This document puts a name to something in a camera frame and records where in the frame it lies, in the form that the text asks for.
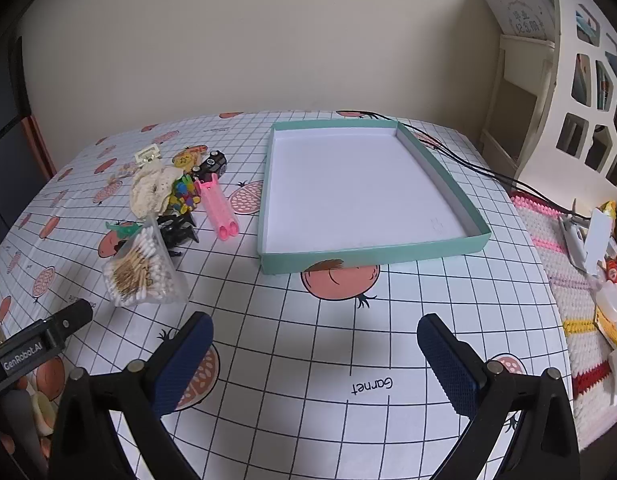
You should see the dark door with brown frame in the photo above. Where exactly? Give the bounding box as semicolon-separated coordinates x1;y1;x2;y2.
0;10;56;261

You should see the person's left hand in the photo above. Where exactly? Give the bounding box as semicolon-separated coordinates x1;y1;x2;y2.
27;387;58;437

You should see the black toy car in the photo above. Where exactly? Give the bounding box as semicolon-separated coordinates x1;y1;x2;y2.
191;149;228;181

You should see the pink and white crocheted blanket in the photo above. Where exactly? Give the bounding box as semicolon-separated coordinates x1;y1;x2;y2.
511;192;617;448

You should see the small silver white tool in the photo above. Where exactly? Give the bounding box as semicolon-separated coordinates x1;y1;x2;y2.
559;200;595;269

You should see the yellow snack packet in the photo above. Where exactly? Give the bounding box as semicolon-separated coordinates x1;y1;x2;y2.
172;144;208;167

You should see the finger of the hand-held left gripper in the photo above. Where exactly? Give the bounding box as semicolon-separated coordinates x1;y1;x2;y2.
41;299;95;356

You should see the black cable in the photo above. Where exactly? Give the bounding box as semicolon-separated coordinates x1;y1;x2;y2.
359;110;589;218
411;130;499;181

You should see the ivory hair clip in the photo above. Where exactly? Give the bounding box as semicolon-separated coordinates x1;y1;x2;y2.
133;144;162;166

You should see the grid tablecloth with peach print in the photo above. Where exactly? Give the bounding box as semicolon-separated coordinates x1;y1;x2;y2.
0;110;582;480

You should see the white card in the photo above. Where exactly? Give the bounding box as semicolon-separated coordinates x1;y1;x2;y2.
583;209;617;276

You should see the clear bag of cotton swabs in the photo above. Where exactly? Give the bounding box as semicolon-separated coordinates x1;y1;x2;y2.
102;217;189;308

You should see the pink hair roller clip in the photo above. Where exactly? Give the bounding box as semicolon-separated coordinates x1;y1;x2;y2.
194;172;240;241

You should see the small green plastic toy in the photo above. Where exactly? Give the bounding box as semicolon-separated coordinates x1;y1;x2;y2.
106;220;144;238

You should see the colourful toy block figure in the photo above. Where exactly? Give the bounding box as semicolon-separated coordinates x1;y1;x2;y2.
171;175;202;213

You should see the white oval plastic case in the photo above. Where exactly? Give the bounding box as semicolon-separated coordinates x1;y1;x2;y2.
596;280;617;322

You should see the white printed booklet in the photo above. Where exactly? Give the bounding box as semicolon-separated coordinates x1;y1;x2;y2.
476;0;557;41

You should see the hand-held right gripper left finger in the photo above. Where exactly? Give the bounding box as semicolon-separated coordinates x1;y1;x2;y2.
51;311;215;480

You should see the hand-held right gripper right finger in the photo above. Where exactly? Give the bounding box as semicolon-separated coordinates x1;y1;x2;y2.
417;313;582;480

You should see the yellow orange small packet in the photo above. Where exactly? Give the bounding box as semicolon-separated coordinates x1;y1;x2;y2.
593;307;617;347

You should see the white cabinet with cut-out windows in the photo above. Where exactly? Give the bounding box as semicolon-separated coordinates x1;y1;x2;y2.
519;0;617;202

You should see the cream lace cloth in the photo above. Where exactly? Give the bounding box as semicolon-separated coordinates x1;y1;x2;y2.
129;162;184;218

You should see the teal shallow cardboard box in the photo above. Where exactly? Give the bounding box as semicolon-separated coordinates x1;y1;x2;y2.
257;120;492;276

